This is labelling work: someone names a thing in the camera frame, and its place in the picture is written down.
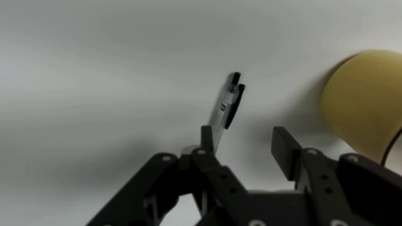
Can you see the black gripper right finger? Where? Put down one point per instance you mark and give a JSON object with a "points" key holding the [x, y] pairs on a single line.
{"points": [[349, 191]]}

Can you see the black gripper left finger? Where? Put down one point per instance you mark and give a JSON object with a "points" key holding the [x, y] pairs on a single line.
{"points": [[156, 188]]}

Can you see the black and silver pen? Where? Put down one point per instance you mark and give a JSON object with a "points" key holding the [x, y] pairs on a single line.
{"points": [[225, 106]]}

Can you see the yellow enamel mug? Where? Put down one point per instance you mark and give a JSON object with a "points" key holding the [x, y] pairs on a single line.
{"points": [[362, 101]]}

